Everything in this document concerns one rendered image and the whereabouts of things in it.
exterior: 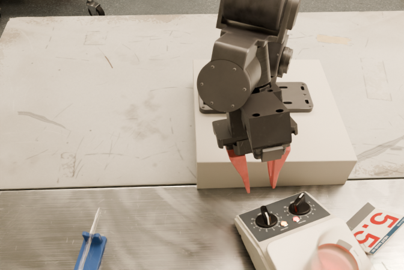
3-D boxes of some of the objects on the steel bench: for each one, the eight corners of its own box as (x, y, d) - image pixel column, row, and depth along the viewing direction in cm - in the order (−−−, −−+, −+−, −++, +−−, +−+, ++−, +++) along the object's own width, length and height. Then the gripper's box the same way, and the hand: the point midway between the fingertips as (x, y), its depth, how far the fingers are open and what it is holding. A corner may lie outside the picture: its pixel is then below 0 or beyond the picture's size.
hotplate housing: (231, 223, 65) (235, 199, 58) (303, 197, 68) (314, 172, 61) (302, 376, 51) (315, 365, 45) (386, 335, 54) (410, 320, 48)
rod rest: (86, 236, 63) (82, 226, 60) (107, 239, 63) (103, 229, 60) (64, 303, 57) (58, 296, 54) (88, 306, 56) (82, 299, 54)
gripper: (279, 69, 54) (288, 170, 60) (205, 82, 54) (220, 183, 59) (296, 82, 48) (303, 194, 53) (211, 97, 47) (228, 208, 53)
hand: (259, 183), depth 56 cm, fingers open, 3 cm apart
